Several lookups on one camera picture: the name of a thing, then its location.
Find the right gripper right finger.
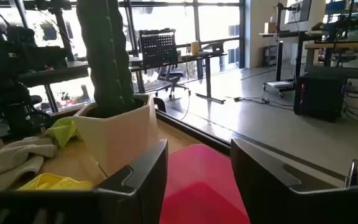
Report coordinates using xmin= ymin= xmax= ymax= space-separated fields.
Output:
xmin=229 ymin=138 xmax=358 ymax=224

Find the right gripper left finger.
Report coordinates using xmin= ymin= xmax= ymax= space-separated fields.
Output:
xmin=0 ymin=138 xmax=170 ymax=224

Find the pink plastic bin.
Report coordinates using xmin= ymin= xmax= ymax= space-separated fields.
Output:
xmin=158 ymin=143 xmax=251 ymax=224

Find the yellow microfiber towel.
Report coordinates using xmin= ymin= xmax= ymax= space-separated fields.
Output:
xmin=17 ymin=172 xmax=94 ymax=191

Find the grey microfiber towel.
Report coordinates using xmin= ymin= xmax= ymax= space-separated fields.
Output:
xmin=0 ymin=136 xmax=58 ymax=191

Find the lime microfiber towel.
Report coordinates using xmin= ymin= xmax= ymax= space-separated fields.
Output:
xmin=45 ymin=116 xmax=82 ymax=149

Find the white faceted plant pot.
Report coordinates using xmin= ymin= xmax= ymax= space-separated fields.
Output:
xmin=72 ymin=94 xmax=160 ymax=178

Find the chrome metal peg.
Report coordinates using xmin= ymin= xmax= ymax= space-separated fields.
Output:
xmin=344 ymin=159 xmax=358 ymax=189

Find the black computer tower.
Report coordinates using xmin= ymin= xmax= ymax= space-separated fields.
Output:
xmin=293 ymin=73 xmax=347 ymax=123

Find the white flat floor box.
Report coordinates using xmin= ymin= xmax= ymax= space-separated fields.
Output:
xmin=264 ymin=80 xmax=293 ymax=91

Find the green cactus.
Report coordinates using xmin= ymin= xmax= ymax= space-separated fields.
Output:
xmin=76 ymin=0 xmax=136 ymax=118

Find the black standing desk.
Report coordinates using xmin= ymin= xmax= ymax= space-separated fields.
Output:
xmin=129 ymin=51 xmax=228 ymax=105

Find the dark grey side table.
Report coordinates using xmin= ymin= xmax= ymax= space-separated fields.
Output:
xmin=17 ymin=60 xmax=90 ymax=88

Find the black office chair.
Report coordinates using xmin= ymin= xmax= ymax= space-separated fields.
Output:
xmin=138 ymin=28 xmax=192 ymax=100

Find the wooden workbench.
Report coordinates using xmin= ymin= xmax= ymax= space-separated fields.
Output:
xmin=305 ymin=40 xmax=358 ymax=68

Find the mounted computer monitor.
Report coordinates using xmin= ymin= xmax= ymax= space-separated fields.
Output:
xmin=284 ymin=0 xmax=312 ymax=25

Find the black floor power cable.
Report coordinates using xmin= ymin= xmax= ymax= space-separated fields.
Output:
xmin=233 ymin=95 xmax=295 ymax=110

